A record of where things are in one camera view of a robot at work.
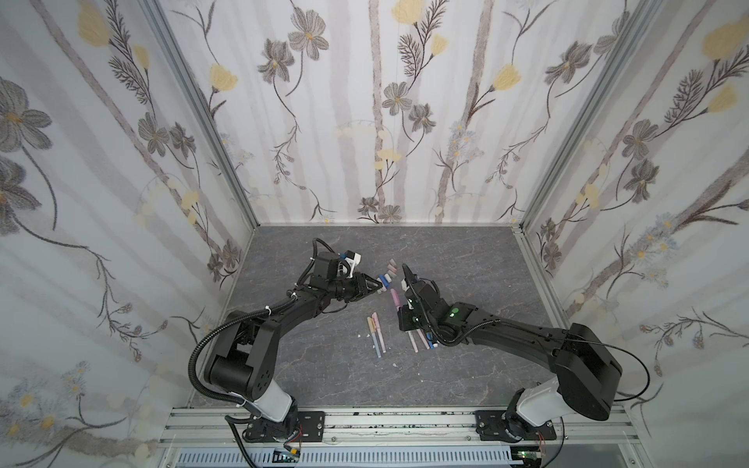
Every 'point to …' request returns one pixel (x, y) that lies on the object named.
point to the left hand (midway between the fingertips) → (382, 284)
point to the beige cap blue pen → (374, 333)
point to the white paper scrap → (359, 335)
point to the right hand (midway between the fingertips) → (399, 311)
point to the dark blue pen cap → (381, 277)
